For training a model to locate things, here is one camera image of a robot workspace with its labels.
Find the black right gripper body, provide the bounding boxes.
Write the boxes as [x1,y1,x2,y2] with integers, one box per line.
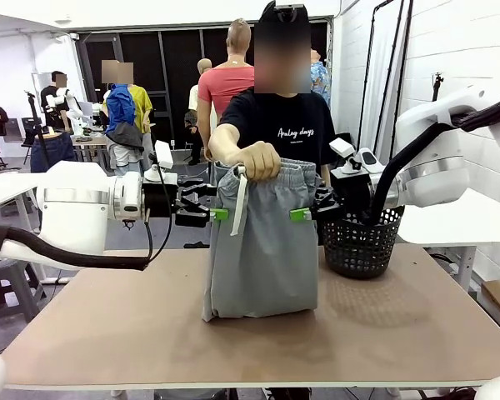
[330,171,374,214]

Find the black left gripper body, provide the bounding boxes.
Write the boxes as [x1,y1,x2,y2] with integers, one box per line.
[142,182,181,219]

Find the white drawstring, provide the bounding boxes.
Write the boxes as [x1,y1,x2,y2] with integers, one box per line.
[229,164,249,238]

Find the grey training pants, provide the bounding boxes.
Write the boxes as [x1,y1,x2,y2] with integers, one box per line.
[202,157,322,323]

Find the person's right forearm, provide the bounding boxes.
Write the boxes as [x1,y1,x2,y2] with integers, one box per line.
[207,122,255,164]

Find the person's right hand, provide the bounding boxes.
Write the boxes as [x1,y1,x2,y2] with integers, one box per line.
[232,140,283,184]

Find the black perforated plastic basket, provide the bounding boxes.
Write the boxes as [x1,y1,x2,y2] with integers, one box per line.
[320,203,405,280]

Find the person in black T-shirt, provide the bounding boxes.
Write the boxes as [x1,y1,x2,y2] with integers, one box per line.
[218,20,339,187]

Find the cluttered background workbench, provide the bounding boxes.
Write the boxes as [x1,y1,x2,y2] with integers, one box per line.
[71,132,112,168]

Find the black backdrop stand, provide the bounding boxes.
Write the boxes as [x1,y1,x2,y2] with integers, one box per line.
[357,0,414,166]

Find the mannequin torso in dark jeans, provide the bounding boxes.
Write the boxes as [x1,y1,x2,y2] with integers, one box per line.
[29,132,78,174]

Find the mannequin in red top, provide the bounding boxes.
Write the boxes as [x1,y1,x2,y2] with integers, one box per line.
[197,18,256,168]

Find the mannequin in floral shirt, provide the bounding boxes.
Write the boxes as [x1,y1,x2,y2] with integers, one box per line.
[309,48,333,110]

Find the black light stand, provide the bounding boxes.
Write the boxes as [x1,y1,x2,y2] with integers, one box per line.
[431,71,446,103]

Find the background person in black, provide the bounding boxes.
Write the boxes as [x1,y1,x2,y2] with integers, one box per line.
[40,70,71,131]

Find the white side table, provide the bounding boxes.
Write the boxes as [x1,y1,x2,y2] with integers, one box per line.
[0,172,47,234]

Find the grey plastic stool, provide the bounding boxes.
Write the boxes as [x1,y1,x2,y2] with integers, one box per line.
[0,257,48,333]

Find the grey framed whiteboard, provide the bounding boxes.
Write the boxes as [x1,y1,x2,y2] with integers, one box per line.
[31,72,64,113]

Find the black baseball cap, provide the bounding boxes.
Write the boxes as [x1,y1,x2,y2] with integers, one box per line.
[260,0,310,26]

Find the thin black camera cable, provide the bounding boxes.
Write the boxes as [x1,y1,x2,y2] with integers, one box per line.
[143,153,174,268]

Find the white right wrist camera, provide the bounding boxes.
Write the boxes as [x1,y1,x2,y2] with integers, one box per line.
[328,138,362,175]

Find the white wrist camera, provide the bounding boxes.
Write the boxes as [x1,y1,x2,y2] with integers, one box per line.
[328,138,362,175]
[143,140,178,184]

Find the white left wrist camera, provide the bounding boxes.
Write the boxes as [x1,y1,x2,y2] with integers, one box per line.
[143,140,178,184]

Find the right arm black cable sleeve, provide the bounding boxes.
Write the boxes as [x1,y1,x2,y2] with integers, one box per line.
[368,93,500,227]

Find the arm black cable sleeve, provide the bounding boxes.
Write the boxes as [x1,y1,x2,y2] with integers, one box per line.
[368,93,500,227]
[0,223,152,273]

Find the left arm black cable sleeve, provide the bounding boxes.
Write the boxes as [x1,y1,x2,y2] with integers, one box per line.
[0,223,152,273]

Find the black camera tripod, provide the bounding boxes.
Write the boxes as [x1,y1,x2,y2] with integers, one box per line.
[23,90,53,173]

